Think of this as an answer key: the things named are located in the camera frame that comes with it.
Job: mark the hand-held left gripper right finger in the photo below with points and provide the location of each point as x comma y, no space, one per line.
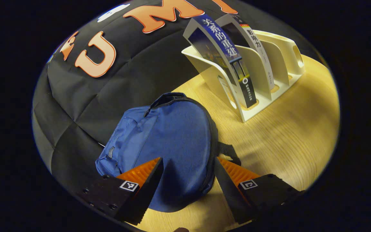
266,193

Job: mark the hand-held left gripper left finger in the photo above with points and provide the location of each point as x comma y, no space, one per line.
114,196

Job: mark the blue schoolbag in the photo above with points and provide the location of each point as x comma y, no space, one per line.
172,145

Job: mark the white bookshelf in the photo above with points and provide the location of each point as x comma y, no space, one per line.
279,54

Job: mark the white spine book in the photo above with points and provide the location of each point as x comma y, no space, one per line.
256,45

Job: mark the blue cover book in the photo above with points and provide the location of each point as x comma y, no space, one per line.
224,48

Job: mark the black backdrop cloth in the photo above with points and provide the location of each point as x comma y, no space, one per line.
85,103

